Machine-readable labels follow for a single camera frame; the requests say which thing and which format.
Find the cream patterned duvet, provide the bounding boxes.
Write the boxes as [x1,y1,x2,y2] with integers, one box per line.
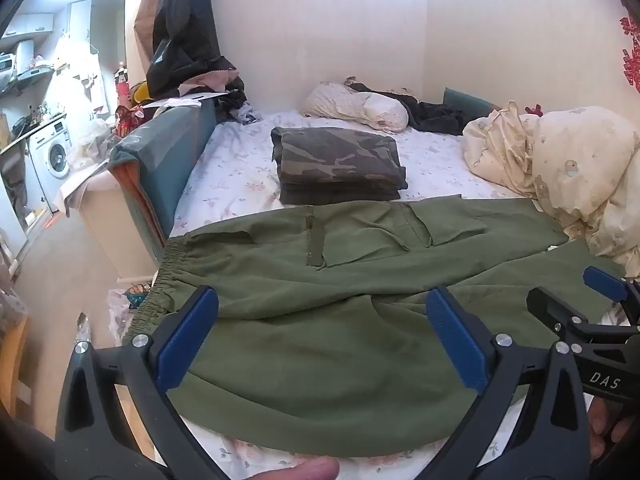
[462,101,640,279]

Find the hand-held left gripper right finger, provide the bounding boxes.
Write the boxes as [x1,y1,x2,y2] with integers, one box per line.
[425,287,593,480]

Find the folded dark olive pants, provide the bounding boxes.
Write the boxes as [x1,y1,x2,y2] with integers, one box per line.
[279,180,404,207]

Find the red wall decoration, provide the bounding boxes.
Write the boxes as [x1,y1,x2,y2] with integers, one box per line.
[619,6,640,94]

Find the folded camouflage pants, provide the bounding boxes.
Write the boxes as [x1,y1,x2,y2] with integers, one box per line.
[270,126,409,192]

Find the person's left hand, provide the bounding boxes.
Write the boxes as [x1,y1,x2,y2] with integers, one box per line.
[248,456,342,480]

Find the cream floral pillow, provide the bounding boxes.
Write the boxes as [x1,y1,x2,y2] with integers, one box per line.
[301,81,410,134]

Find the dark patterned cloth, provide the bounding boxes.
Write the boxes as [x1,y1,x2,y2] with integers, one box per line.
[219,86,264,126]

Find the olive green pants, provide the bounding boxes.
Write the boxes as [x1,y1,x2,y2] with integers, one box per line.
[120,194,626,459]

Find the person's right hand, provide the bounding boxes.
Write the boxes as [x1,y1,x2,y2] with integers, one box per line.
[586,399,637,467]

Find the black hanging garment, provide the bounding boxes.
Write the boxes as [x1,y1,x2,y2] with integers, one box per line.
[146,0,246,102]

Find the floral white bed sheet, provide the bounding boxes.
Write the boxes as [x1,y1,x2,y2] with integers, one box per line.
[107,109,613,480]

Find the dark crumpled clothing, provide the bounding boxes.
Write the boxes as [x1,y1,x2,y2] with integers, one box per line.
[345,77,472,137]

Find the teal pillow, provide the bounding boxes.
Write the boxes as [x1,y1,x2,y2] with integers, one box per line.
[443,87,494,114]

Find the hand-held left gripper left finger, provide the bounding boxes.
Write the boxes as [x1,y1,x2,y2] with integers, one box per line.
[54,285,236,480]

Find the teal padded bed board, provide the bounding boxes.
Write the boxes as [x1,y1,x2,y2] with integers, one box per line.
[109,95,219,250]

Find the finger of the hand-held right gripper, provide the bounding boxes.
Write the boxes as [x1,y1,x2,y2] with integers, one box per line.
[582,266,640,326]
[526,287,592,342]

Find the white paper sheets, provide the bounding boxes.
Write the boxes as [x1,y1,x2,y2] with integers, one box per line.
[144,92,227,109]

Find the white wall cabinets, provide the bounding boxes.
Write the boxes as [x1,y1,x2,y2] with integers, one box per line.
[4,0,94,42]

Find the white washing machine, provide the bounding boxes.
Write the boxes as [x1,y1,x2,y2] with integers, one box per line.
[27,118,74,214]

